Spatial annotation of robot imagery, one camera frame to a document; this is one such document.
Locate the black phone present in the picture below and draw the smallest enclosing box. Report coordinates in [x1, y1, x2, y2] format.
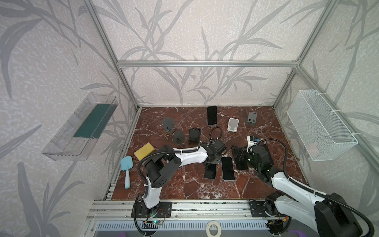
[207, 106, 218, 126]
[235, 159, 249, 170]

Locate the green-edged phone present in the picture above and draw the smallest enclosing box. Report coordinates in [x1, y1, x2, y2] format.
[204, 163, 217, 180]

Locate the purple-edged phone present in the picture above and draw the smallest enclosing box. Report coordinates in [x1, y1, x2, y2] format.
[263, 144, 274, 165]

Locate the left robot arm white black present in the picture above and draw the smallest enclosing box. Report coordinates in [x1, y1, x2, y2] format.
[137, 126, 227, 211]

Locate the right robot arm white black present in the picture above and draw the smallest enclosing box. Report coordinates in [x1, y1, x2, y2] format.
[243, 136, 375, 237]

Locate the black phone stand centre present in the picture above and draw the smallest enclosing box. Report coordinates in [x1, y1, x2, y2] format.
[189, 128, 202, 143]

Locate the white phone stand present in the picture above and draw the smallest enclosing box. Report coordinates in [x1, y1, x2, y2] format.
[227, 118, 239, 133]

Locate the dark round phone stand left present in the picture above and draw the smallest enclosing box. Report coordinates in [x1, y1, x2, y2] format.
[173, 130, 185, 144]

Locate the grey phone stand rear right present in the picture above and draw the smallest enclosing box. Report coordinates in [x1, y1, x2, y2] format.
[245, 112, 257, 126]

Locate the grey round phone stand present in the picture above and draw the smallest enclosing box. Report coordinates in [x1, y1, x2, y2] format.
[162, 118, 176, 134]

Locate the yellow sponge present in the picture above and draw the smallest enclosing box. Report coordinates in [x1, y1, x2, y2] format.
[134, 143, 156, 161]

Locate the white tape roll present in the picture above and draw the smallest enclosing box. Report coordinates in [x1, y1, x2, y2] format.
[206, 220, 222, 237]

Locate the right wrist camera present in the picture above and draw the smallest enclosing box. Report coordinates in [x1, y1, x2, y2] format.
[246, 135, 261, 152]

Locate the white wire mesh basket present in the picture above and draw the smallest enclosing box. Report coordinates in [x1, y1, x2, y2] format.
[287, 89, 358, 162]

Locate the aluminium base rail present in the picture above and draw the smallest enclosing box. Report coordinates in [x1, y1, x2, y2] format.
[86, 197, 315, 221]

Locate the clear plastic wall bin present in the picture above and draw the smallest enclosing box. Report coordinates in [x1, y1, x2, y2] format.
[42, 92, 118, 161]

